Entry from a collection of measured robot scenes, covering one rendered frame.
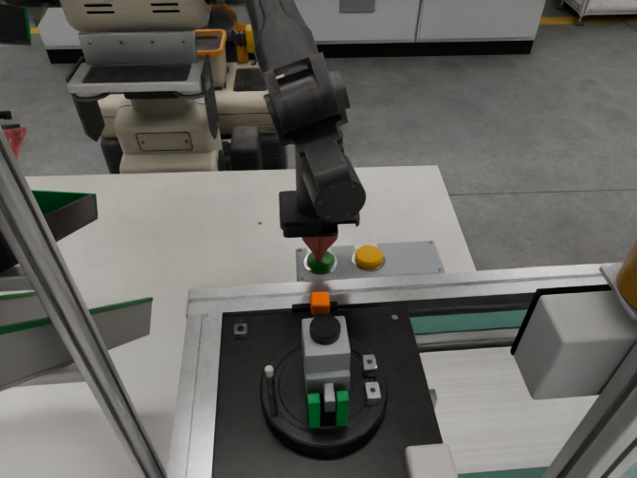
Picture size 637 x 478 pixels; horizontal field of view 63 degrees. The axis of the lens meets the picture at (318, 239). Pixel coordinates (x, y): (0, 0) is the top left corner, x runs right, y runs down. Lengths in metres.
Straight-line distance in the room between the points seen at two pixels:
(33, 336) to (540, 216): 2.25
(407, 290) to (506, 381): 0.17
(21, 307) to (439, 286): 0.52
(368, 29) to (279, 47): 3.05
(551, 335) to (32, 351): 0.37
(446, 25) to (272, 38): 3.16
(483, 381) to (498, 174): 2.04
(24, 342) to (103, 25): 0.82
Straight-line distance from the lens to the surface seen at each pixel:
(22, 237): 0.39
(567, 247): 2.39
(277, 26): 0.57
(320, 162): 0.54
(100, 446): 0.75
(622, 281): 0.36
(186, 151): 1.28
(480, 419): 0.68
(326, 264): 0.74
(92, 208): 0.50
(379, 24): 3.60
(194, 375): 0.65
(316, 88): 0.56
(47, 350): 0.47
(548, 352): 0.37
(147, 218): 1.02
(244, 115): 1.50
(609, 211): 2.66
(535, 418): 0.70
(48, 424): 0.80
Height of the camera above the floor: 1.50
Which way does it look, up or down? 43 degrees down
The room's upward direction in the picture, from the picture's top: straight up
